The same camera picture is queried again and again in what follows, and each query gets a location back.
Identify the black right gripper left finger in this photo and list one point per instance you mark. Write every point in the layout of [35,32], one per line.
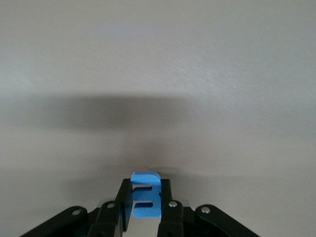
[106,219]

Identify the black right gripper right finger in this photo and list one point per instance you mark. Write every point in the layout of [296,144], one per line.
[177,219]

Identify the blue foam letter m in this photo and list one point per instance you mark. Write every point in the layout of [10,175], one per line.
[145,212]

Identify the brown table cover sheet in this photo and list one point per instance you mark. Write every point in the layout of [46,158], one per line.
[158,49]

